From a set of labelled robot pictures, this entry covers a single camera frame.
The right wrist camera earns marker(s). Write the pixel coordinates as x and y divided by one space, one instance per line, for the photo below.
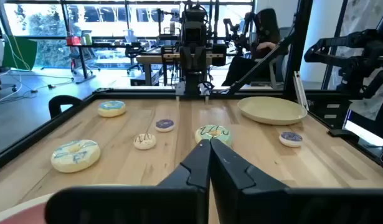
193 34

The small purple sprinkled donut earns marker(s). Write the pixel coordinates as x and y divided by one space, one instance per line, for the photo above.
291 138
164 124

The person's hand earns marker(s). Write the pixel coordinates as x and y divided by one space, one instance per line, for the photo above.
266 46

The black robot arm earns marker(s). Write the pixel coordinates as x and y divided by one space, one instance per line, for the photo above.
353 67
233 34

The black desk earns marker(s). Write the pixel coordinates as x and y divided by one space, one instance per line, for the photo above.
83 62

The black office chair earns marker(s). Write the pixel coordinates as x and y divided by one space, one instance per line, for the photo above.
133 51

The blue frosted donut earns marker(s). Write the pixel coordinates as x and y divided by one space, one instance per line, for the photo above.
111 111

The black frame clamp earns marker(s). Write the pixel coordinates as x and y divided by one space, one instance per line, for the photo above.
343 132

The grey office chair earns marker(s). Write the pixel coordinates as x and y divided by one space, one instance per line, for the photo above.
280 70

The mint green donut dark drizzle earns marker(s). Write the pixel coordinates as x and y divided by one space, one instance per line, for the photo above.
203 133

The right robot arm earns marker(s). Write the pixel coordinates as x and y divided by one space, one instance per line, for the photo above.
192 84

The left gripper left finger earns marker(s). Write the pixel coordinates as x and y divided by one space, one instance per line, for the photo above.
185 202

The person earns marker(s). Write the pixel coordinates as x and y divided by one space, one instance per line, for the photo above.
266 31

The white donut blue drizzle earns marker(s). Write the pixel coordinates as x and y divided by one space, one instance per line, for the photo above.
66 161

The wooden desk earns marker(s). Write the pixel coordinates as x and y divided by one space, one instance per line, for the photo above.
147 59

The white pink plate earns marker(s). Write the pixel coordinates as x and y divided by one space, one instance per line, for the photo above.
20 203

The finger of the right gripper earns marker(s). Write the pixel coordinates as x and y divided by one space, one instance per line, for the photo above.
185 58
201 58

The black box white labels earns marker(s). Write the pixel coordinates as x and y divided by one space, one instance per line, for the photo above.
329 110

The white flat bars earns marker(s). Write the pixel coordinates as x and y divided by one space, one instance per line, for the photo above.
298 88

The green board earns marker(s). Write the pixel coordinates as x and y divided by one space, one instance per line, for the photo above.
20 54

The pale green bottle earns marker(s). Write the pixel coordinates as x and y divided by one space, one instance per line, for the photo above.
88 39

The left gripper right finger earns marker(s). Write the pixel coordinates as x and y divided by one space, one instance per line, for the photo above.
241 202

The pale yellow plate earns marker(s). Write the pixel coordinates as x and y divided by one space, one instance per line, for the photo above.
272 110

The small white donut chocolate drizzle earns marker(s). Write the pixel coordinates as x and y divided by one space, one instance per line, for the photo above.
144 143

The red box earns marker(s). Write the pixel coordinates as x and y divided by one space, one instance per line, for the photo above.
73 41

